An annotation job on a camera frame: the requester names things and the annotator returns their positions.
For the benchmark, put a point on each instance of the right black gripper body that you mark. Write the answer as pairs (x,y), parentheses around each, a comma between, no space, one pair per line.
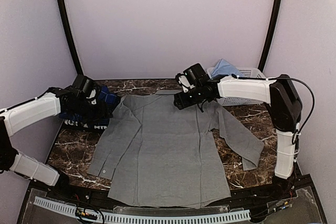
(196,97)

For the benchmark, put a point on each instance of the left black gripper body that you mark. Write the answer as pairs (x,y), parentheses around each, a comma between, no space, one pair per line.
(90,113)

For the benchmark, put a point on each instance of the grey long sleeve shirt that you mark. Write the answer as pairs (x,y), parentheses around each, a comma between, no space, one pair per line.
(156,155)

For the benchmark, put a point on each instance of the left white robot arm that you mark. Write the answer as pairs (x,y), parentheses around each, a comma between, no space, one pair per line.
(52,103)

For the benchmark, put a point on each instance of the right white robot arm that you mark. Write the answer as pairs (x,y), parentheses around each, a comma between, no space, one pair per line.
(279,95)

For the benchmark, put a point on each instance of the blue plaid folded shirt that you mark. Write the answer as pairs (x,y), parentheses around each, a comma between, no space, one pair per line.
(104,94)

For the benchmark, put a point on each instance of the light blue shirt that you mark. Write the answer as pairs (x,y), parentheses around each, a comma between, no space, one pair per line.
(223,67)

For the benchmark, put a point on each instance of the white plastic basket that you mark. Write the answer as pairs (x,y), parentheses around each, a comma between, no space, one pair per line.
(235,101)

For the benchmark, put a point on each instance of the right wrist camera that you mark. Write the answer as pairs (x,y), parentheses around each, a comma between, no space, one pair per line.
(191,75)

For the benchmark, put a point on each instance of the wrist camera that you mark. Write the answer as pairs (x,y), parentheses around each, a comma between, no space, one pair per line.
(191,75)
(84,88)

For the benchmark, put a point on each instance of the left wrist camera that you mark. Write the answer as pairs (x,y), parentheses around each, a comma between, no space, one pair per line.
(84,88)

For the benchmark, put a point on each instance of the left black frame post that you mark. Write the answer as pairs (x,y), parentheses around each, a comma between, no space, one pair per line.
(69,36)

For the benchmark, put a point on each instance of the black frame post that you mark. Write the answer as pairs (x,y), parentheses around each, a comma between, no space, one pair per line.
(69,36)
(269,35)

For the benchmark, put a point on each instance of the white slotted cable duct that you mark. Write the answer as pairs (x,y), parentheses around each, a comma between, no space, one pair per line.
(126,215)

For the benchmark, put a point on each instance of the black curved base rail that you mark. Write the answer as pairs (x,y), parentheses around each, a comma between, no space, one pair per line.
(259,199)

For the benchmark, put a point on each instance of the right black frame post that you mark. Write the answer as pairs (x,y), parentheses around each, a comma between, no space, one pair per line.
(269,35)

